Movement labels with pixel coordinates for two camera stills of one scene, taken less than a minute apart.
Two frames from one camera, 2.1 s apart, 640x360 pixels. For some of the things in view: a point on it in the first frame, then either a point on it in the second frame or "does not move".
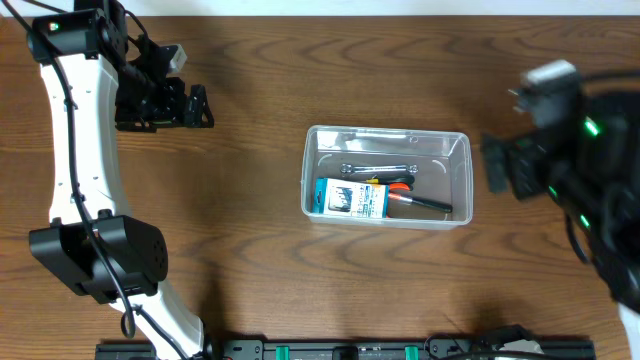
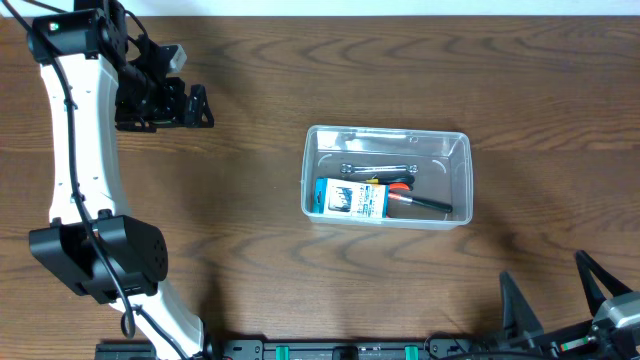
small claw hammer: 419,202 does not move
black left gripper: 176,105 does not move
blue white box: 350,198 does not move
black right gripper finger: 496,148 → 519,321
